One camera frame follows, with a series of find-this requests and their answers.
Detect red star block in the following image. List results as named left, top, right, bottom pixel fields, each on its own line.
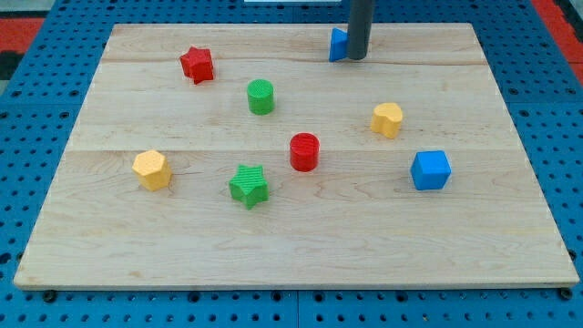
left=179, top=46, right=214, bottom=85

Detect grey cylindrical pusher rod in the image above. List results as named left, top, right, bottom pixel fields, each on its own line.
left=347, top=0, right=374, bottom=60

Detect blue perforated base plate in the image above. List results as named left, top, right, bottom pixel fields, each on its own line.
left=1, top=1, right=582, bottom=327

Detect green star block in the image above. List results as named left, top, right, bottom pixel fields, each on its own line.
left=229, top=164, right=270, bottom=210

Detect red cylinder block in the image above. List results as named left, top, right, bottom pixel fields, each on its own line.
left=290, top=132, right=320, bottom=172

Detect blue triangle block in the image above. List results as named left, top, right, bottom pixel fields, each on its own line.
left=329, top=27, right=348, bottom=62

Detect yellow hexagon block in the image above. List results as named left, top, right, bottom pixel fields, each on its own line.
left=132, top=149, right=172, bottom=191

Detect green cylinder block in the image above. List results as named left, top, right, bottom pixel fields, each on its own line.
left=247, top=79, right=275, bottom=115

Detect light wooden board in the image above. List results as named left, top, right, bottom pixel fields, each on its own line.
left=14, top=23, right=579, bottom=291

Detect yellow heart block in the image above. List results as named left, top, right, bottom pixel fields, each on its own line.
left=370, top=103, right=404, bottom=139

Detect blue cube block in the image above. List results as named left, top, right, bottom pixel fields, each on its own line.
left=410, top=150, right=452, bottom=190

